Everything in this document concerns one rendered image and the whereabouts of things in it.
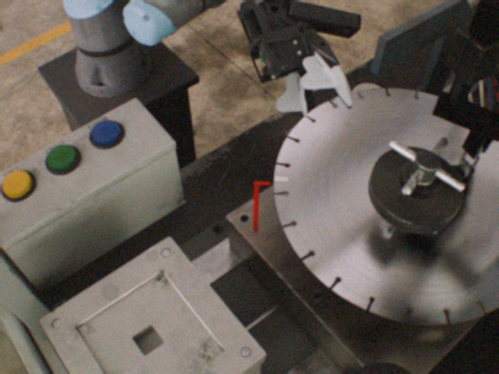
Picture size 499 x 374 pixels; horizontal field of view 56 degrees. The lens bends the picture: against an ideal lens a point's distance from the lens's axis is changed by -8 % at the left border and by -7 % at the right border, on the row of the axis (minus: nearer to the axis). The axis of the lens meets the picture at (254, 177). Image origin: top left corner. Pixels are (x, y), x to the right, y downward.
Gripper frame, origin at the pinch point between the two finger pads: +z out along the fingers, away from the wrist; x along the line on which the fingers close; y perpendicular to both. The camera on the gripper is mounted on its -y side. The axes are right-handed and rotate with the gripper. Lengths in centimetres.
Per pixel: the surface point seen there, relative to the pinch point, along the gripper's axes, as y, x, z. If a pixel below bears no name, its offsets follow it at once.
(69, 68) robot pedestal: 33, -36, -31
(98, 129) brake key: 31.3, -3.4, -10.1
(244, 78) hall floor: -30, -128, -36
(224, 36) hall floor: -33, -144, -61
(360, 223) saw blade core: 9.0, 15.6, 12.8
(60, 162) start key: 37.6, -1.6, -7.4
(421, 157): 0.9, 19.1, 8.5
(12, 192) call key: 44.8, -0.4, -5.7
